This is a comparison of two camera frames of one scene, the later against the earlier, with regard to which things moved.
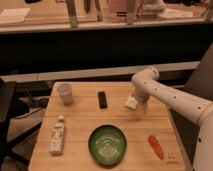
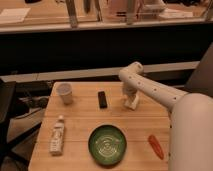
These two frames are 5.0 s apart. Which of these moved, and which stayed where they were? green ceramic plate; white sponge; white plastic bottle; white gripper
Moved: white gripper
Stayed: green ceramic plate; white sponge; white plastic bottle
